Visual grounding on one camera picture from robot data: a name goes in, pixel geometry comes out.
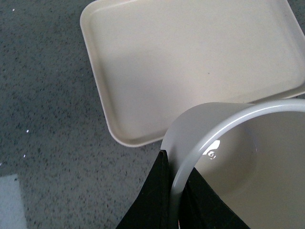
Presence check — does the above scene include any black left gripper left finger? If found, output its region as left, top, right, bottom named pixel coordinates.
left=116, top=150, right=173, bottom=229

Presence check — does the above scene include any cream rectangular tray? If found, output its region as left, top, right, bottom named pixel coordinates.
left=80, top=0, right=305, bottom=147

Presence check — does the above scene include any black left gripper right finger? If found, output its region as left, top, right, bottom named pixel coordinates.
left=183, top=168, right=249, bottom=229

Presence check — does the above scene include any white smiley mug black handle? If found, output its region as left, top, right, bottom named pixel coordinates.
left=161, top=99, right=305, bottom=229

